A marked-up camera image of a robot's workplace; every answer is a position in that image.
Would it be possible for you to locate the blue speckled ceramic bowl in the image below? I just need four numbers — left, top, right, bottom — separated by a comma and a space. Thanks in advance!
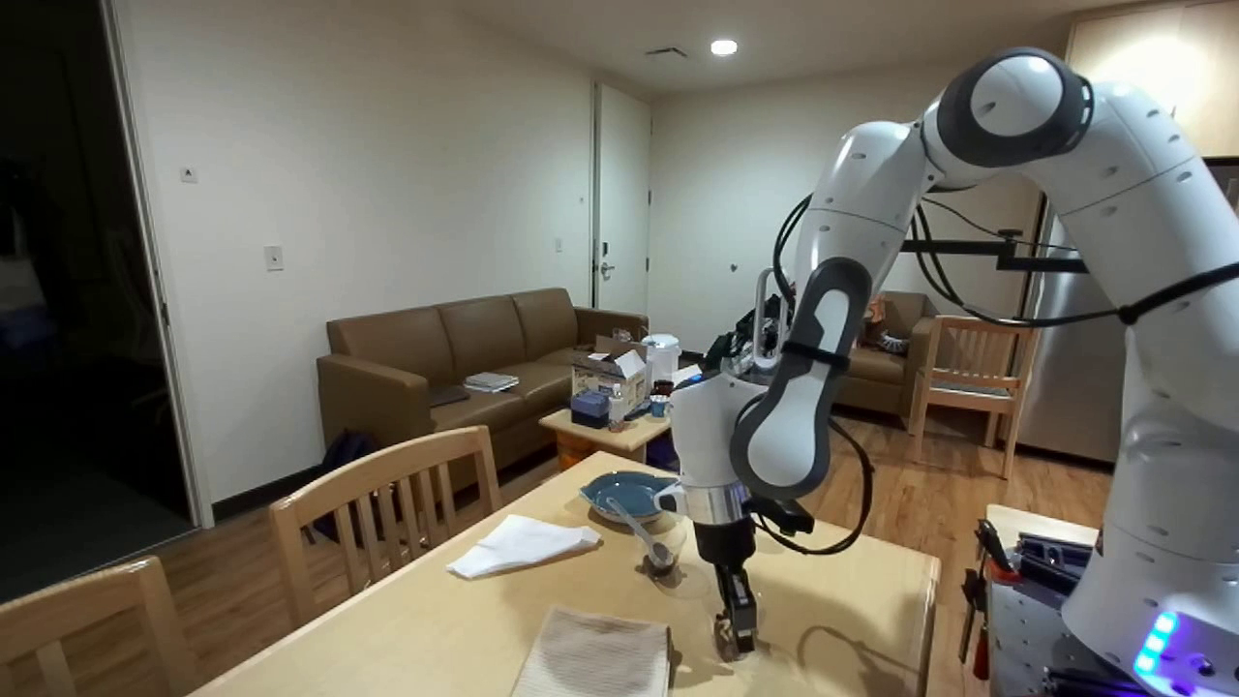
576, 469, 687, 531

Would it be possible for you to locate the black horizontal mount bar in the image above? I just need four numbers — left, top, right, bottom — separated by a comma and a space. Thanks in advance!
897, 233, 1093, 276

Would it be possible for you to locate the light wooden slatted chair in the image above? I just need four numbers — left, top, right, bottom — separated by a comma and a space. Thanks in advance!
262, 423, 506, 638
0, 552, 201, 697

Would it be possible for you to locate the folded white paper napkin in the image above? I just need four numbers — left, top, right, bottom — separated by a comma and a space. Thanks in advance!
445, 509, 607, 583

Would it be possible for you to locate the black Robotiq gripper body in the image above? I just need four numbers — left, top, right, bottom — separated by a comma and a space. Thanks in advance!
683, 484, 764, 582

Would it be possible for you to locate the wooden open armchair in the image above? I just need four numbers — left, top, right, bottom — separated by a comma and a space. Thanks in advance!
907, 308, 1047, 484

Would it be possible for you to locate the grey metal mounting plate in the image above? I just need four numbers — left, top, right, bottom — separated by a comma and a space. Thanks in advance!
982, 577, 1076, 697

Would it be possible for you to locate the white room door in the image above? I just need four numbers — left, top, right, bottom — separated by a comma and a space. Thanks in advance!
589, 82, 657, 321

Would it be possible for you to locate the beige wall cabinet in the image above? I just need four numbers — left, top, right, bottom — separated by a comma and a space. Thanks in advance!
1061, 0, 1239, 165

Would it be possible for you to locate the brown upholstered armchair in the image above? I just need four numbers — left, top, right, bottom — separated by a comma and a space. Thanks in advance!
831, 286, 941, 427

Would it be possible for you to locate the white kettle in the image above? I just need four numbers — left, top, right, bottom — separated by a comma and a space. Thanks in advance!
640, 329, 687, 391

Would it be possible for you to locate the black wrist cable connector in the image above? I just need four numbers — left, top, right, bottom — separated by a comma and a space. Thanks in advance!
747, 491, 820, 540

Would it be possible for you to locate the light blue plastic spoon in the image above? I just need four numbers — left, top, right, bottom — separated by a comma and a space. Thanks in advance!
601, 491, 676, 573

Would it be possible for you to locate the small white folded cloth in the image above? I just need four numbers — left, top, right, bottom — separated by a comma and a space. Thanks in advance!
462, 369, 523, 397

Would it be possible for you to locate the blue box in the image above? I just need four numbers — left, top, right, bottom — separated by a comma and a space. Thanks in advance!
565, 384, 614, 428

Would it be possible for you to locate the brown three seat sofa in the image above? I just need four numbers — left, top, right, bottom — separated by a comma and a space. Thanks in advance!
312, 282, 653, 491

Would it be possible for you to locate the folded beige cloth towel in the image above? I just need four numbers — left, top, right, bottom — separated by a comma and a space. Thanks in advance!
511, 604, 687, 697

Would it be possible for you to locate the black orange bar clamp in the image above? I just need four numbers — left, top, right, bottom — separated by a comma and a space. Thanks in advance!
956, 515, 1026, 684

